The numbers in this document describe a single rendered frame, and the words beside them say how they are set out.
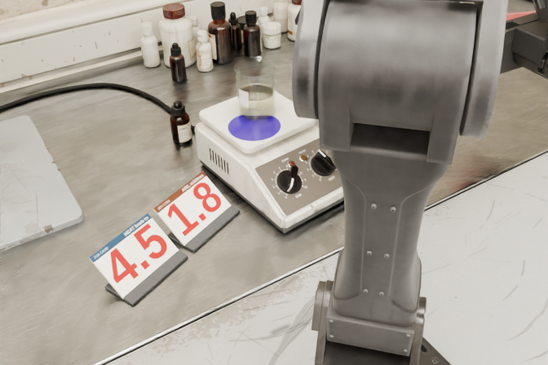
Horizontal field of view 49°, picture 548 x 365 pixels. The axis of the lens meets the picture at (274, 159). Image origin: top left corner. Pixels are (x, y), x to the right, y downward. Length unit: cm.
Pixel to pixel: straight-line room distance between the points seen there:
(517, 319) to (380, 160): 41
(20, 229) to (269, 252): 31
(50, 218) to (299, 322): 35
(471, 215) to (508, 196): 7
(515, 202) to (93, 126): 64
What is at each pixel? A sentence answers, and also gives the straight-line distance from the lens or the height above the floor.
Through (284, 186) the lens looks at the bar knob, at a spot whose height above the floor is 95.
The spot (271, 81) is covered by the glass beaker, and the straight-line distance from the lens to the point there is 77.
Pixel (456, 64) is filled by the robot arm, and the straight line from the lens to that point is 27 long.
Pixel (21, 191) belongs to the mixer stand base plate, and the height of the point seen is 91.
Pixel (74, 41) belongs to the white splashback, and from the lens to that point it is 116.
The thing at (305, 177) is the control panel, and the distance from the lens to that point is 76.
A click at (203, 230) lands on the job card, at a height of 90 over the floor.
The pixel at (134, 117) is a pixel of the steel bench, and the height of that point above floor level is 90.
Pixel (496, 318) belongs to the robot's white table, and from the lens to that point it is 69.
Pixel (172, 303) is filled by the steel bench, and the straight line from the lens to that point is 69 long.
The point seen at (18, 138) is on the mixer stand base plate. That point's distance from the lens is 100.
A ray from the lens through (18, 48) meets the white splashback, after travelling 114.
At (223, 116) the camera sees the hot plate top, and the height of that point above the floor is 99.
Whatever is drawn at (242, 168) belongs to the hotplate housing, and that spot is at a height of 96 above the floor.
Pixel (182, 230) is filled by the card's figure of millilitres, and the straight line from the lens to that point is 75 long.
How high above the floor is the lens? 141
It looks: 36 degrees down
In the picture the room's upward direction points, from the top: 2 degrees counter-clockwise
